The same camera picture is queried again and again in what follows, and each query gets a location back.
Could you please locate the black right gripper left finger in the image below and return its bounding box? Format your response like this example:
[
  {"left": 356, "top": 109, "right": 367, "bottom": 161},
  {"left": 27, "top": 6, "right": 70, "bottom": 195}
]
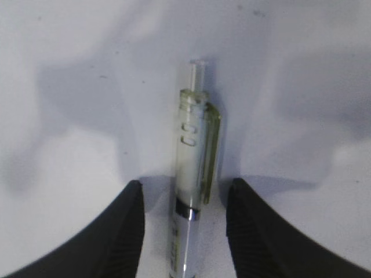
[{"left": 9, "top": 180, "right": 144, "bottom": 277}]

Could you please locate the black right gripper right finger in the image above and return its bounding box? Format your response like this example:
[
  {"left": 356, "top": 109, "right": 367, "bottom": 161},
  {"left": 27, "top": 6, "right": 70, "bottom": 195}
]
[{"left": 226, "top": 178, "right": 370, "bottom": 277}]

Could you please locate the cream white ballpoint pen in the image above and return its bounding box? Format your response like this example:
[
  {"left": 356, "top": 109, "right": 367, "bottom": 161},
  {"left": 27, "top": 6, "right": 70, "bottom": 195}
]
[{"left": 169, "top": 60, "right": 221, "bottom": 277}]

